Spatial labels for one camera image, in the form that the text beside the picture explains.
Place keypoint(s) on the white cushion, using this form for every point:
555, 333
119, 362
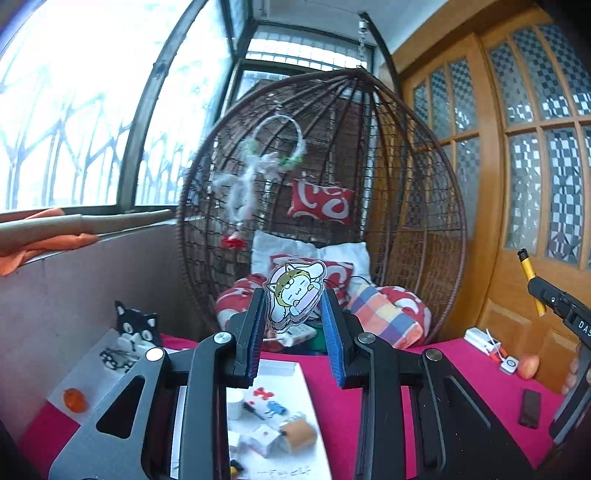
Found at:
268, 249

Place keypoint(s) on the black pen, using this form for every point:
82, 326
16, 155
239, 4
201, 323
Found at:
253, 410

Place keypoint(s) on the wooden door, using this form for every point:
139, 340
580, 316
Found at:
489, 230

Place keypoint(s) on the barred window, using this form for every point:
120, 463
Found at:
60, 129

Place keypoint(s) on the orange cloth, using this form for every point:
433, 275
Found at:
27, 249

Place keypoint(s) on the red apple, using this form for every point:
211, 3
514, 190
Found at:
528, 366

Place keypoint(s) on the small blue box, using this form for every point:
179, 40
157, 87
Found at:
276, 407

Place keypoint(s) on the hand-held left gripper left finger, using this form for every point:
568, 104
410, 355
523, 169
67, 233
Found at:
254, 341

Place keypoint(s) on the white red medicine box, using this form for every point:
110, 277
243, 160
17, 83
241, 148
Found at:
261, 438

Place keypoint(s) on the plaid cloth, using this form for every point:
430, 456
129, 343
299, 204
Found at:
378, 314

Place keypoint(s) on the black smartphone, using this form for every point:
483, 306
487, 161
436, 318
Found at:
530, 408

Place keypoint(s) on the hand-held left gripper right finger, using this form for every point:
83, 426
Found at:
334, 341

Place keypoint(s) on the black white patterned object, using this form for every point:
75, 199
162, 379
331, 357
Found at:
115, 360

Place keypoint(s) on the pink tablecloth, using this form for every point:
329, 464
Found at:
496, 392

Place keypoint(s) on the white board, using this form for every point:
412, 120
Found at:
87, 374

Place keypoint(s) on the black white cat holder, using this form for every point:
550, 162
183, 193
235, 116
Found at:
136, 325

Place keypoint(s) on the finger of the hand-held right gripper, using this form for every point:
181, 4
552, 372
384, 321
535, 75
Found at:
563, 307

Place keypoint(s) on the white bottle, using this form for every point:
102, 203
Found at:
235, 406

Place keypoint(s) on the dark green cloth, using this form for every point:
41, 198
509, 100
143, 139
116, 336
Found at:
318, 344

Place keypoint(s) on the cartoon acrylic figure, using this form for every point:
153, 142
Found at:
293, 290

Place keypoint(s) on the orange ball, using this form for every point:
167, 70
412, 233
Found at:
75, 400

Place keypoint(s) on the black chair stand pole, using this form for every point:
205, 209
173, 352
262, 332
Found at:
384, 41

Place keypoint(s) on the yellow black box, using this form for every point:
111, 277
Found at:
236, 468

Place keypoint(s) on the white feather dreamcatcher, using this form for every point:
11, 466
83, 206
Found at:
244, 189

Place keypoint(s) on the white power adapter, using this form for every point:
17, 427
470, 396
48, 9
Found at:
298, 337

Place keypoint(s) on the brown wicker hanging chair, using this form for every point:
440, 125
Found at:
415, 277

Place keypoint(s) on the white grey button device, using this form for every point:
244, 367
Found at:
509, 366

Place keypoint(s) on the brown cardboard tube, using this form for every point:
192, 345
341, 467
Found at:
129, 219

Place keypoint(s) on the brown tape roll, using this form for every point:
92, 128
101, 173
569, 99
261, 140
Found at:
300, 434

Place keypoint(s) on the small red white pillow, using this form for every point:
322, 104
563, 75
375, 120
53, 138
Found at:
323, 203

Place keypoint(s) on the white tray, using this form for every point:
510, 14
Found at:
304, 397

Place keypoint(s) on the person's right hand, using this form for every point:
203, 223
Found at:
571, 376

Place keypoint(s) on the yellow pen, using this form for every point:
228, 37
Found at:
526, 267

